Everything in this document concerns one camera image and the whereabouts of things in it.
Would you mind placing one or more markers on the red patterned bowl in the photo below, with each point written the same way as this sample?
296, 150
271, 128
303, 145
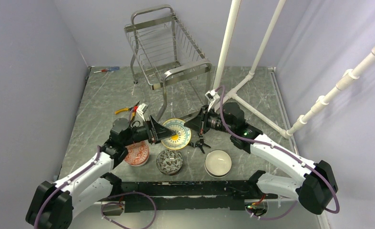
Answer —
138, 154

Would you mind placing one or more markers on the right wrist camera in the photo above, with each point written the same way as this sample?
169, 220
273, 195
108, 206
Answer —
212, 95

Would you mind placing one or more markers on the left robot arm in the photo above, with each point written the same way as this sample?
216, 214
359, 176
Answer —
55, 205

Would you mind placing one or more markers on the yellow teal patterned bowl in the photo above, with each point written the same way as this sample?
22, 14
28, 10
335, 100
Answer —
182, 135

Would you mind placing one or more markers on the white pipe frame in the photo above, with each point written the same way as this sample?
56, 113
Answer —
322, 53

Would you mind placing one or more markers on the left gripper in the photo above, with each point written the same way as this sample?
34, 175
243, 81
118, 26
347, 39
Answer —
155, 131

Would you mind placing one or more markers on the red blue screwdriver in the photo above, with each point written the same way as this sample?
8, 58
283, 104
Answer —
110, 69

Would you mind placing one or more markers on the white bowl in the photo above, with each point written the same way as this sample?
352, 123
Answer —
218, 163

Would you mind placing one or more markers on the brown floral bowl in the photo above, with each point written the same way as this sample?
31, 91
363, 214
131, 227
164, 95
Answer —
169, 162

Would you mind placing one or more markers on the yellow handled pliers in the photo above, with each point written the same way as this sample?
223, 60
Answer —
132, 111

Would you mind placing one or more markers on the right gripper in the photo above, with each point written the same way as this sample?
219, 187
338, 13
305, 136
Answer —
200, 122

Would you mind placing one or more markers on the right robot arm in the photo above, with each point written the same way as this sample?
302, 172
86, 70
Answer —
312, 184

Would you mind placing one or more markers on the steel dish rack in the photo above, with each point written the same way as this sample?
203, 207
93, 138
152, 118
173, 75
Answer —
163, 51

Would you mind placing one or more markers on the black pliers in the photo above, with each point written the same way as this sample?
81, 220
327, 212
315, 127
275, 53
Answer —
199, 144

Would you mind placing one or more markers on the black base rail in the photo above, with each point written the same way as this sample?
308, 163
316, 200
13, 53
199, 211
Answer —
180, 195

